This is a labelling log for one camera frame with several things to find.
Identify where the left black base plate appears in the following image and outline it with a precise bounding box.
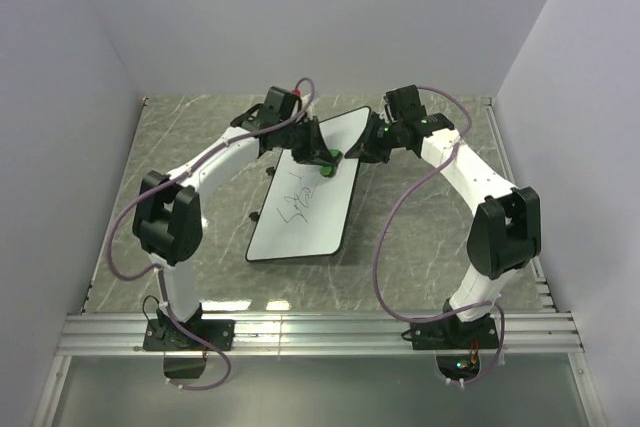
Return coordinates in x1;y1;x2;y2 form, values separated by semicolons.
142;317;235;352

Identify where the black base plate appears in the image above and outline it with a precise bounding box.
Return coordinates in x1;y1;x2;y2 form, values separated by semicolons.
142;317;235;352
401;314;499;351

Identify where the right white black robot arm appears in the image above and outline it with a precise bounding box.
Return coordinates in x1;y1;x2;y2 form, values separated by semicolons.
347;85;541;347

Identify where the aluminium front rail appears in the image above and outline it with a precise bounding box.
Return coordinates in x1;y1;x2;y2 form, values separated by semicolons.
56;312;584;357

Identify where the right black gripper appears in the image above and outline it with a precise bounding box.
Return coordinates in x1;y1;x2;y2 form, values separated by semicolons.
345;113;402;165

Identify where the green whiteboard eraser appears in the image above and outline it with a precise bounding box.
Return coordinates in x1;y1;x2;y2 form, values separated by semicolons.
319;149;343;178

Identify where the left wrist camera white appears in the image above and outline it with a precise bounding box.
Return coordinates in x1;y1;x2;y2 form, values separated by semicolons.
293;92;318;116

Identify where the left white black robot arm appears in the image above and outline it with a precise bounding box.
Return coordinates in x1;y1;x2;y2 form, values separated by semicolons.
133;86;342;349

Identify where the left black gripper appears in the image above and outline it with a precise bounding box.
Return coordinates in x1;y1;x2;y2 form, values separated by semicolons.
281;117;337;169

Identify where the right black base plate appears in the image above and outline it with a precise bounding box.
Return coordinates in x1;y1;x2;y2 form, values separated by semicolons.
401;314;499;351

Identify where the white whiteboard black frame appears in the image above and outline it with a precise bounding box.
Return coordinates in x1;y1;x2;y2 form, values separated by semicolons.
244;105;374;264

